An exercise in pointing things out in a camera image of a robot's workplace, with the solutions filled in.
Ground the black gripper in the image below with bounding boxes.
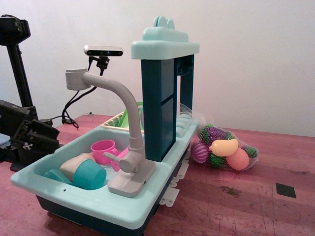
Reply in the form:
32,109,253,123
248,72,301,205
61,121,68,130
0,100,60,154

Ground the grey faucet lever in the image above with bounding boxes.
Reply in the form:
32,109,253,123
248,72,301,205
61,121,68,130
103,152,135,173

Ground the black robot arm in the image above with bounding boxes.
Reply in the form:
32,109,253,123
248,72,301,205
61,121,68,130
0,14,59,155

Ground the white toy soap bar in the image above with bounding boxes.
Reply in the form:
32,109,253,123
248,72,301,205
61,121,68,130
59,153,95,181

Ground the teal toy kitchen sink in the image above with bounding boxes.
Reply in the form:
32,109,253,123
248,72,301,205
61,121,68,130
11,16,199,236

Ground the pink toy cup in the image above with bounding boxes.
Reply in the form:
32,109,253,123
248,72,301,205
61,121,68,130
91,140,120,164

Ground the teal toy cup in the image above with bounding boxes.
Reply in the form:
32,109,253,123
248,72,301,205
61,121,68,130
73,159,107,190

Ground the cream dish rack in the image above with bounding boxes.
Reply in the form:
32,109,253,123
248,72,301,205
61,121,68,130
101,112,129,131

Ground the green toy plate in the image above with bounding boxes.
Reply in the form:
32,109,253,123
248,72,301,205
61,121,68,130
118,102,144,131

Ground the grey toy faucet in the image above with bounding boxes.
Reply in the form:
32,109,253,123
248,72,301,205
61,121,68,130
65,68,156,198

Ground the mesh bag of toy food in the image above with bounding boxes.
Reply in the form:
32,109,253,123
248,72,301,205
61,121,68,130
176,104,258,171

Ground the yellow toy fruit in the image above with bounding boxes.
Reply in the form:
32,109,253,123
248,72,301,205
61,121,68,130
209,139,239,157

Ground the orange toy egg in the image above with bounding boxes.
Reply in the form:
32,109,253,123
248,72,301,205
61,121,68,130
226,148,250,171

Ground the black tape patch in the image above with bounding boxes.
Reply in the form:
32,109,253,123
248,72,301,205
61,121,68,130
276,183,296,199

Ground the black camera cable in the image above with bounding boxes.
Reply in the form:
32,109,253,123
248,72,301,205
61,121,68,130
53,56,109,129

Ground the silver depth camera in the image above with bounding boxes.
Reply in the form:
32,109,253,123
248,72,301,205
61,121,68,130
84,45,124,57

